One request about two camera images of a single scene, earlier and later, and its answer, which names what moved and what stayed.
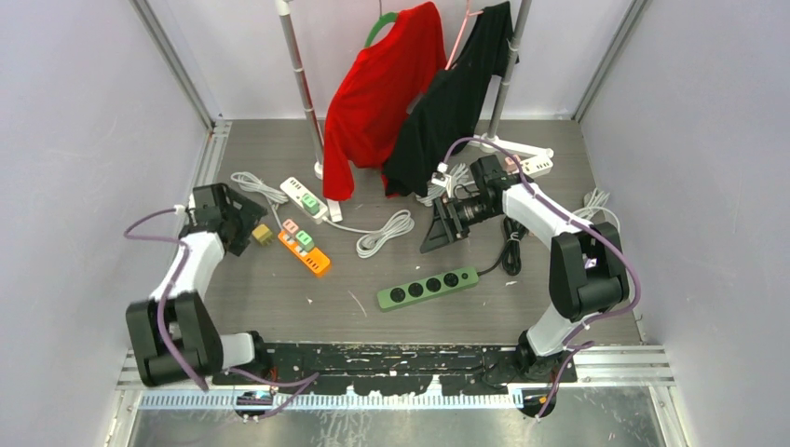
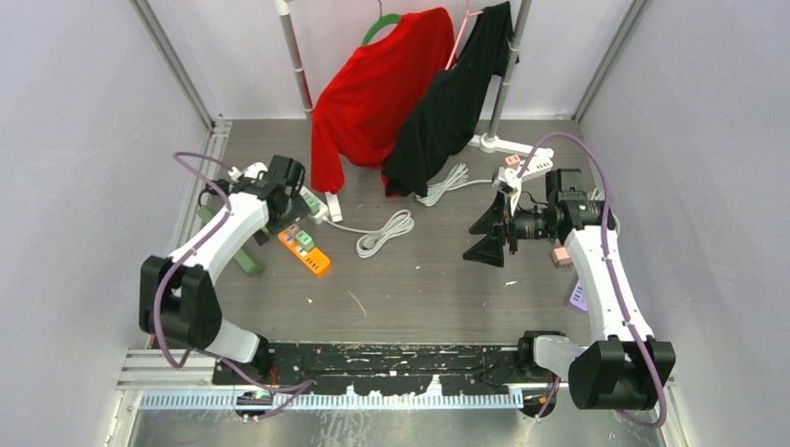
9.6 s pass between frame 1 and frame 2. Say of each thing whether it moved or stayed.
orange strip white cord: stayed
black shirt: stayed
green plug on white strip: stayed
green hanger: stayed
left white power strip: stayed
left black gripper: moved
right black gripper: moved
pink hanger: stayed
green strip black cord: moved
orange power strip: stayed
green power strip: moved
